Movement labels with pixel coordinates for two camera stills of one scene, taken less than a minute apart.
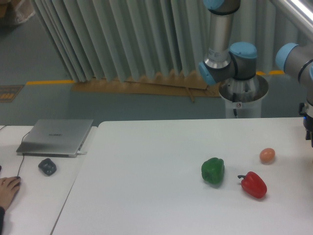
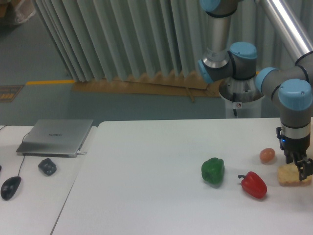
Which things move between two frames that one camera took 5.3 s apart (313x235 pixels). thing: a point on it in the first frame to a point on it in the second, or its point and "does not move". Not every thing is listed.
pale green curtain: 104,40 does not move
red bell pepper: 253,184 does not move
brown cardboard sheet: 178,84 does not move
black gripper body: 307,121 to 301,145
